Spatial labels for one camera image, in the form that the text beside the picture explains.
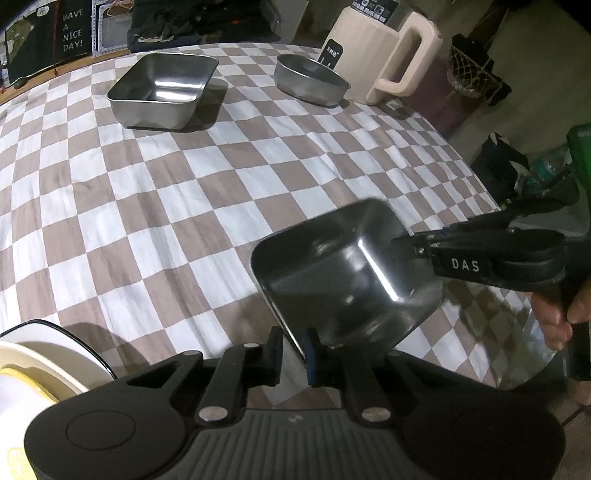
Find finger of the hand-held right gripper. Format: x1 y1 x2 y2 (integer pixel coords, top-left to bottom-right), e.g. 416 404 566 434
392 233 435 267
406 198 567 243

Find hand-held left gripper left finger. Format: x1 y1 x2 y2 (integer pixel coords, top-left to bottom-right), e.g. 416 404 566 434
122 326 284 424

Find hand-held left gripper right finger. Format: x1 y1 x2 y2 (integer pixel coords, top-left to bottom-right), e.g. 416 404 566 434
302 328 467 424

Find small square steel container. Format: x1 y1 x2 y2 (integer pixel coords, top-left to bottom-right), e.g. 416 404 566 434
251 198 445 361

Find square white leaf-print plate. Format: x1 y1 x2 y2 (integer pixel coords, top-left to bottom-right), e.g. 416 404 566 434
0 320 117 394

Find cream two-handled bowl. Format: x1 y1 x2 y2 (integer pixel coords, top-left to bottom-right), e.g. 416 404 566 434
0 342 89 403

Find lemon-print ceramic bowl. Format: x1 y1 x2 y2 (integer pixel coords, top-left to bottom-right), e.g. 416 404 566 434
0 367 60 480

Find person's right hand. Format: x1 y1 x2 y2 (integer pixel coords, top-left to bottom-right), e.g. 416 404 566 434
530 277 591 354

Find dark bag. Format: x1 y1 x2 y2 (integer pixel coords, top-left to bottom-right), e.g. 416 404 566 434
471 133 531 200

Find green box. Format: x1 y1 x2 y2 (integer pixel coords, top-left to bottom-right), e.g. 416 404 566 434
566 124 591 186

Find net bag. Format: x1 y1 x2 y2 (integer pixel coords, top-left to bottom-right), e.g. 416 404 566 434
449 33 512 108

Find round steel container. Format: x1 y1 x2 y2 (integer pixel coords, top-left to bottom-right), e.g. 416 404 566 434
274 54 351 109

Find checkered tablecloth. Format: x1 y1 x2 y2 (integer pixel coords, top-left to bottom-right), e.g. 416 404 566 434
0 41 555 480

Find beige electric kettle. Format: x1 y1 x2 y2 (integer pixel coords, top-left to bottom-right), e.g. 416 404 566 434
320 0 444 106

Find large square steel tray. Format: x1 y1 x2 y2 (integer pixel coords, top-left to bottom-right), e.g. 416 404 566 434
107 52 219 132

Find dark cloth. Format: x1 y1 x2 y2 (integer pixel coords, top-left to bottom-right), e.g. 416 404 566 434
129 0 283 47

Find black lettered banner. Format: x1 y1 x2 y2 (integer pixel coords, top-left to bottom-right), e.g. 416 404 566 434
2 0 95 84

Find white metal frame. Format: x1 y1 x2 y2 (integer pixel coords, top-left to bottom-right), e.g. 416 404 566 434
91 0 136 59

